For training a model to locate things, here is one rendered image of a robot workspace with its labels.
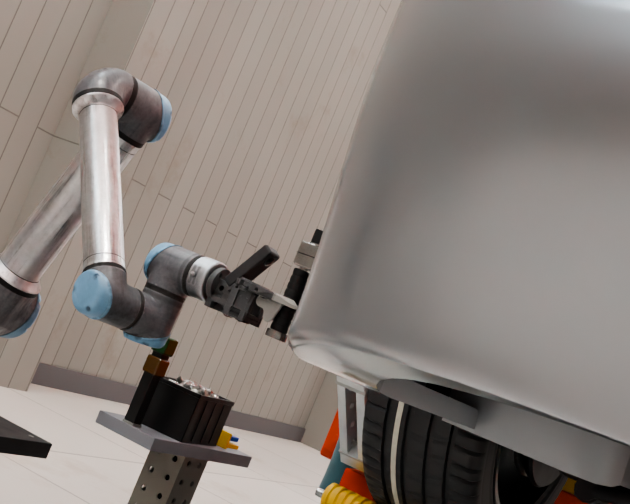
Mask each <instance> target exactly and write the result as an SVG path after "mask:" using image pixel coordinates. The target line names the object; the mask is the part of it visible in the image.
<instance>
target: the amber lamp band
mask: <svg viewBox="0 0 630 504"><path fill-rule="evenodd" d="M169 364H170V362H169V361H166V360H163V359H160V358H158V357H156V356H154V355H151V354H149V355H148V356H147V359H146V361H145V363H144V366H143V371H145V372H147V373H149V374H151V375H154V376H157V377H161V378H163V377H164V376H165V374H166V371H167V369H168V366H169Z"/></svg>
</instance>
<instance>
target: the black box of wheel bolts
mask: <svg viewBox="0 0 630 504"><path fill-rule="evenodd" d="M232 406H234V402H233V401H230V400H228V399H226V398H224V397H222V396H219V395H217V394H215V393H213V391H212V390H211V389H210V388H204V387H203V386H201V384H198V383H196V382H195V381H194V382H192V381H189V380H183V379H182V377H181V376H179V377H177V379H176V378H172V377H167V376H164V377H163V378H160V381H159V383H158V385H157V388H156V390H155V393H154V395H153V397H152V400H151V402H150V404H149V407H148V409H147V412H146V414H145V416H144V419H143V421H142V423H141V424H143V425H145V426H147V427H149V428H151V429H154V430H156V431H158V432H160V433H162V434H164V435H166V436H168V437H170V438H172V439H175V440H177V441H179V442H182V443H191V444H200V445H209V446H216V444H217V442H218V439H219V437H220V435H221V432H222V430H223V427H224V425H225V423H226V420H227V418H228V415H229V413H230V410H231V408H232Z"/></svg>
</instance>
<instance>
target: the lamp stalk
mask: <svg viewBox="0 0 630 504"><path fill-rule="evenodd" d="M151 355H154V356H156V357H158V358H160V359H163V360H166V361H168V359H169V356H165V355H162V354H160V353H158V352H156V351H154V350H153V352H152V354H151ZM160 378H161V377H157V376H154V375H151V374H149V373H147V372H145V371H144V373H143V375H142V378H141V380H140V382H139V385H138V387H137V390H136V392H135V394H134V397H133V399H132V401H131V404H130V406H129V408H128V411H127V413H126V416H125V418H124V419H123V420H122V421H123V422H125V423H127V424H129V425H131V426H134V427H139V428H141V426H142V425H141V423H142V421H143V419H144V416H145V414H146V412H147V409H148V407H149V404H150V402H151V400H152V397H153V395H154V393H155V390H156V388H157V385H158V383H159V381H160Z"/></svg>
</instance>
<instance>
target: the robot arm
mask: <svg viewBox="0 0 630 504"><path fill-rule="evenodd" d="M72 113H73V115H74V117H75V118H76V119H77V120H79V138H80V150H79V152H78V153H77V154H76V156H75V157H74V158H73V160H72V161H71V162H70V164H69V165H68V166H67V167H66V169H65V170H64V171H63V173H62V174H61V175H60V177H59V178H58V179H57V181H56V182H55V183H54V185H53V186H52V187H51V189H50V190H49V191H48V193H47V194H46V195H45V197H44V198H43V199H42V201H41V202H40V203H39V205H38V206H37V207H36V209H35V210H34V211H33V213H32V214H31V215H30V217H29V218H28V219H27V221H26V222H25V223H24V224H23V226H22V227H21V228H20V230H19V231H18V232H17V234H16V235H15V236H14V238H13V239H12V240H11V242H10V243H9V244H8V246H7V247H6V248H5V250H4V251H3V252H2V253H0V337H2V338H7V339H11V338H16V337H18V336H20V335H22V334H24V333H25V332H26V331H27V329H28V328H30V327H31V326H32V325H33V323H34V322H35V320H36V318H37V316H38V314H39V311H40V307H41V306H40V305H39V303H40V302H41V296H40V293H39V292H40V291H41V285H40V278H41V277H42V275H43V274H44V273H45V271H46V270H47V269H48V268H49V266H50V265H51V264H52V262H53V261H54V260H55V258H56V257H57V256H58V254H59V253H60V252H61V251H62V249H63V248H64V247H65V245H66V244H67V243H68V241H69V240H70V239H71V237H72V236H73V235H74V234H75V232H76V231H77V230H78V228H79V227H80V226H81V224H82V249H83V270H82V274H81V275H80V276H79V277H78V278H77V280H76V281H75V284H74V286H73V287H74V288H73V291H72V301H73V304H74V307H75V308H76V309H77V311H79V312H80V313H82V314H84V315H85V316H87V317H88V318H90V319H94V320H98V321H101V322H103V323H106V324H109V325H111V326H114V327H116V328H118V329H120V330H122V331H123V335H124V337H125V338H127V339H129V340H131V341H134V342H136V343H139V344H142V345H146V346H148V347H152V348H162V347H163V346H164V345H165V343H166V341H167V339H168V338H169V337H170V335H171V330H172V328H173V326H174V324H175V321H176V319H177V317H178V315H179V313H180V310H181V308H182V306H183V304H184V301H185V299H186V297H187V295H188V296H190V297H193V298H196V299H198V300H200V301H203V302H205V304H204V305H205V306H207V307H210V308H212V309H215V310H217V311H219V312H222V313H223V315H224V316H226V317H230V318H233V319H236V320H238V322H243V323H246V324H248V325H249V324H251V325H253V326H255V327H258V328H259V326H260V324H261V321H262V319H264V321H266V322H271V321H272V320H273V319H274V318H275V316H276V315H277V314H278V312H279V311H280V310H281V308H282V307H283V306H288V307H290V308H293V309H295V310H297V308H298V306H297V305H296V303H295V302H294V300H291V299H289V298H287V297H284V296H282V295H279V294H277V293H275V292H272V291H271V290H270V289H268V288H266V287H263V286H261V285H259V284H257V283H254V282H252V281H253V280H254V279H255V278H256V277H257V276H259V275H260V274H261V273H262V272H264V271H265V270H266V269H267V268H269V267H270V266H271V265H272V264H274V263H275V262H276V261H277V260H278V259H279V258H280V256H279V254H278V253H277V251H276V250H275V249H273V248H272V247H270V246H268V245H264V246H263V247H262V248H260V249H259V250H258V251H257V252H256V253H254V254H253V255H252V256H251V257H249V258H248V259H247V260H246V261H245V262H243V263H242V264H241V265H240V266H238V267H237V268H236V269H235V270H233V271H232V272H230V271H229V270H228V268H227V266H226V265H225V264H224V263H222V262H219V261H217V260H214V259H212V258H209V257H205V256H203V255H200V254H198V253H195V252H193V251H190V250H188V249H185V248H183V247H182V246H180V245H174V244H171V243H161V244H159V245H157V246H155V247H154V248H153V249H152V250H151V251H150V252H149V254H148V255H147V257H146V259H145V262H144V274H145V276H146V278H147V281H146V284H145V287H144V288H143V291H140V290H139V289H137V288H134V287H132V286H130V285H128V284H127V271H126V268H125V254H124V234H123V214H122V194H121V172H122V171H123V170H124V168H125V167H126V166H127V164H128V163H129V162H130V160H131V159H132V158H133V157H134V155H135V154H136V153H137V151H138V150H140V149H141V148H142V147H143V145H144V144H145V143H146V142H148V143H154V142H156V141H159V140H160V139H161V138H162V137H163V136H164V135H165V134H166V132H167V130H168V128H169V126H170V123H171V119H172V116H171V115H172V107H171V104H170V102H169V100H168V99H167V98H166V97H165V96H163V95H162V94H160V92H159V91H158V90H156V89H153V88H151V87H150V86H148V85H146V84H145V83H143V82H142V81H140V80H138V79H137V78H135V77H134V76H132V75H131V74H129V73H128V72H126V71H124V70H122V69H118V68H102V69H98V70H95V71H93V72H91V73H89V74H88V75H86V76H85V77H84V78H83V79H81V81H80V82H79V83H78V84H77V86H76V88H75V90H74V92H73V96H72ZM267 299H268V300H267ZM227 315H229V316H227ZM253 315H254V316H253ZM262 316H263V317H262Z"/></svg>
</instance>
